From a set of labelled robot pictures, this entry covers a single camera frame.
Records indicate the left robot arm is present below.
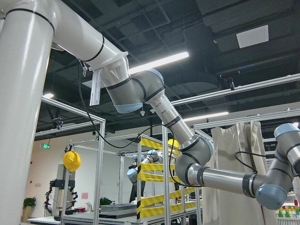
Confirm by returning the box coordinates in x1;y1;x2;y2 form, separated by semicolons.
101;69;300;210

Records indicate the yellow hard hat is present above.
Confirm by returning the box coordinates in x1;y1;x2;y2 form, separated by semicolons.
63;151;81;172

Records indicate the beige curtain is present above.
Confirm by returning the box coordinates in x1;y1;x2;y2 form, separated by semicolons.
202;121;277;225

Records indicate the yellow striped barrier frame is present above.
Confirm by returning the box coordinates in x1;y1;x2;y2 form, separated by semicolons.
136;135;203;222

